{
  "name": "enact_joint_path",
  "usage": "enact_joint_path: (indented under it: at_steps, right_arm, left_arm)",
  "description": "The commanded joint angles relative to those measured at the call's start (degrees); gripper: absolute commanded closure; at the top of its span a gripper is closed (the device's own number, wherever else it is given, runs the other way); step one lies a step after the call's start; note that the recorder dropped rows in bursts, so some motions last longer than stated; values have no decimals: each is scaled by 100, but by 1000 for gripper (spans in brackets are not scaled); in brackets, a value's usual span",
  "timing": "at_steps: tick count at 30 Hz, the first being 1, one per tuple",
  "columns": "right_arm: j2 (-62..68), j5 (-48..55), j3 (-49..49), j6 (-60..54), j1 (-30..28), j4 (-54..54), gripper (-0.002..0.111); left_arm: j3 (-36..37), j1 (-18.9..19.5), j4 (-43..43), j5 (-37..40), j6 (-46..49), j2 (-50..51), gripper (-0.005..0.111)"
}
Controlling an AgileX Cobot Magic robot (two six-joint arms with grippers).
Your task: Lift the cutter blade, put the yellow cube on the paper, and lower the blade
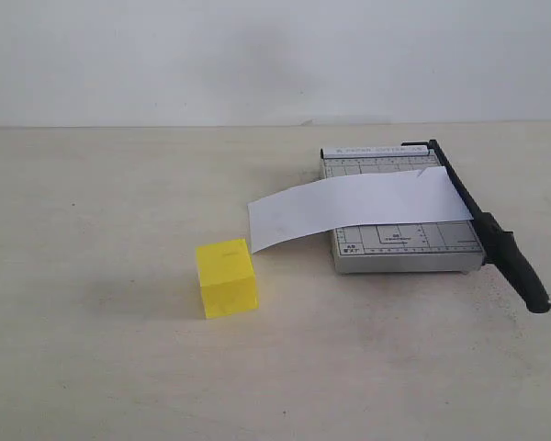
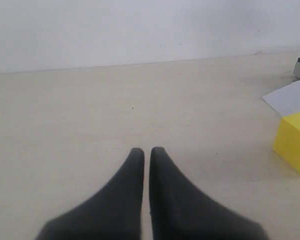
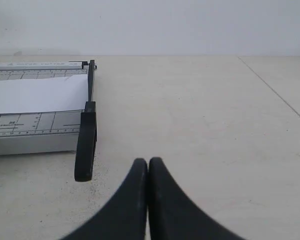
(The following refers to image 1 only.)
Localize yellow foam cube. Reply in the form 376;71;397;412
196;239;258;319

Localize white paper sheet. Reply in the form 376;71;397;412
248;166;472;253

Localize black cutter blade arm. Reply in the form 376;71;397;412
428;140;551;313

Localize grey paper cutter base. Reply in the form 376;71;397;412
320;141;485;274

